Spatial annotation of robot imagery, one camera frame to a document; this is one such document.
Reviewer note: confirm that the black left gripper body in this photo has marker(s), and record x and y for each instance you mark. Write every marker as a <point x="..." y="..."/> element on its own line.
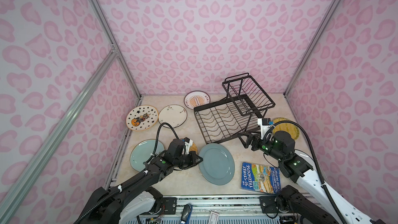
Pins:
<point x="182" y="161"/>

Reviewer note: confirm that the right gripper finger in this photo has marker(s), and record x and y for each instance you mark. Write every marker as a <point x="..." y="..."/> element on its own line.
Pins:
<point x="245" y="134"/>
<point x="244" y="142"/>

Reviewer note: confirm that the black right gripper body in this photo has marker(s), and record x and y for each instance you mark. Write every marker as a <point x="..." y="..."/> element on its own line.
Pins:
<point x="259" y="144"/>

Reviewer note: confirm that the large grey-green plate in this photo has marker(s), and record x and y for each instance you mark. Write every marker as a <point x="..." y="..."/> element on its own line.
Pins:
<point x="218" y="166"/>

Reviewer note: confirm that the black wire dish rack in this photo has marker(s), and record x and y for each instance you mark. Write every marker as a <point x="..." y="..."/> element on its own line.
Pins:
<point x="245" y="102"/>

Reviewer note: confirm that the yellow-green woven plate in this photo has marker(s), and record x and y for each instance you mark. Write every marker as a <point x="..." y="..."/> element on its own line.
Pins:
<point x="292" y="129"/>

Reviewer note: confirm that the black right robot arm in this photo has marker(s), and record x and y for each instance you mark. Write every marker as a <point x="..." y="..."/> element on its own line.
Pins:
<point x="331" y="208"/>

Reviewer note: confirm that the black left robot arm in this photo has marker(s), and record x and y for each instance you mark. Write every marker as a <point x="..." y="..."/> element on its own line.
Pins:
<point x="136" y="196"/>

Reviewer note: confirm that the orange woven plate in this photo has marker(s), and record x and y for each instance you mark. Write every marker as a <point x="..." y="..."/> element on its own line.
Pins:
<point x="193" y="147"/>

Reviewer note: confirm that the blue treehouse book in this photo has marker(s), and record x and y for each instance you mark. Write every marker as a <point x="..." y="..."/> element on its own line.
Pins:
<point x="260" y="178"/>

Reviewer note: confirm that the light blue flower plate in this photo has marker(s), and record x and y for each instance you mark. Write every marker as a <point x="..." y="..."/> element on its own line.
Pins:
<point x="141" y="153"/>

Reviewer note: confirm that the white plate black rings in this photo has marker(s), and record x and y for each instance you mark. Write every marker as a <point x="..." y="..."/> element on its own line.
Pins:
<point x="303" y="155"/>

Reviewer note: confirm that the star pattern cat plate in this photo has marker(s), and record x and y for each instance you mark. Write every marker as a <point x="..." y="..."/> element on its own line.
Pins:
<point x="142" y="118"/>

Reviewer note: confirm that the white plate orange sun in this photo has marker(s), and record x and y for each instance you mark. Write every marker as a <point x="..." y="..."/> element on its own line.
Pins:
<point x="196" y="98"/>

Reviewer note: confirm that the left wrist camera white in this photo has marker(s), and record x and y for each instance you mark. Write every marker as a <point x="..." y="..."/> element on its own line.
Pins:
<point x="187" y="143"/>

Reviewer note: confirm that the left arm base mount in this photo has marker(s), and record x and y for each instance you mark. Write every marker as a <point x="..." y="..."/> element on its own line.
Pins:
<point x="164" y="206"/>

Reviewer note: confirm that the blue black tool handle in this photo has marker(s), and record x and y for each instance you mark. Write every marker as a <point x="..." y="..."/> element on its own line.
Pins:
<point x="186" y="214"/>

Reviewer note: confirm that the aluminium frame rail front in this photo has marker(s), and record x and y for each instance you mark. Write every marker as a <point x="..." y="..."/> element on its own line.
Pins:
<point x="234" y="209"/>

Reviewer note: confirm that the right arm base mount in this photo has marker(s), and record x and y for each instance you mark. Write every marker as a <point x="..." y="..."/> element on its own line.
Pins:
<point x="268" y="204"/>

